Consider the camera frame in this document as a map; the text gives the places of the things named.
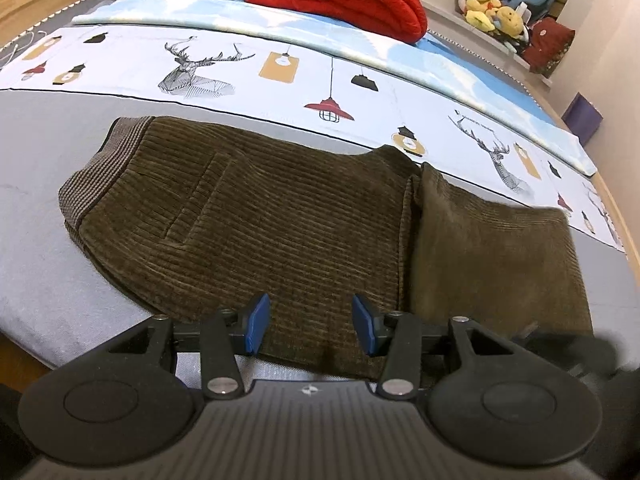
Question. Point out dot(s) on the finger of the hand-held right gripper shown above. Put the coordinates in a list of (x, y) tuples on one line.
[(575, 352)]

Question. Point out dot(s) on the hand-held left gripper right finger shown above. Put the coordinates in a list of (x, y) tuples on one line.
[(364, 325)]

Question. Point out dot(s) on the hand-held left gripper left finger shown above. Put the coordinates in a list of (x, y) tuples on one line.
[(257, 322)]

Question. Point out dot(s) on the purple paper bag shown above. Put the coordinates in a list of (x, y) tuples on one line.
[(582, 117)]

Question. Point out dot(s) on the dark red cushion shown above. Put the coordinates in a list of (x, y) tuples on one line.
[(550, 45)]

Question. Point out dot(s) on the light blue patterned blanket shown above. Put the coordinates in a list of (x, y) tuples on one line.
[(200, 15)]

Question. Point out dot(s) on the yellow duck plush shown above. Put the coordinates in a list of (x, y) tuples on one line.
[(480, 10)]

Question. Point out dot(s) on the yellow bear plush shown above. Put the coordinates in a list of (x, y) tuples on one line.
[(509, 20)]

